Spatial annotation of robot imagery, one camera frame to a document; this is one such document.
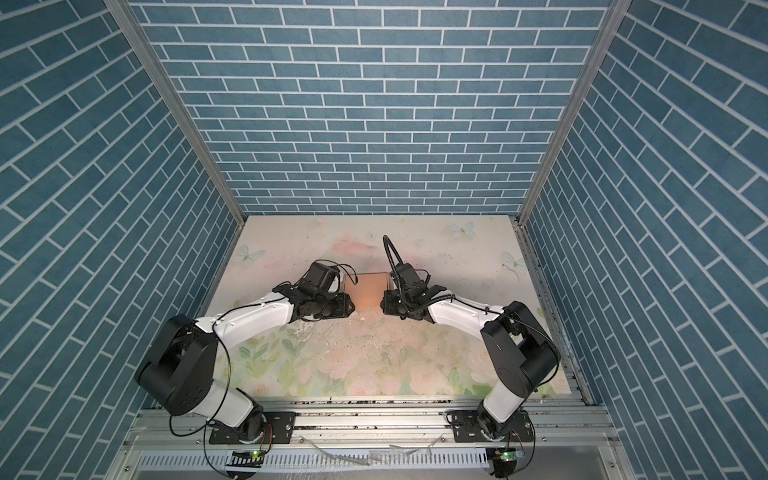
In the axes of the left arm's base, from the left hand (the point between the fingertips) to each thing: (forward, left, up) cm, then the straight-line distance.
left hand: (352, 308), depth 89 cm
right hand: (+2, -8, +1) cm, 8 cm away
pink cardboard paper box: (+6, -5, -1) cm, 8 cm away
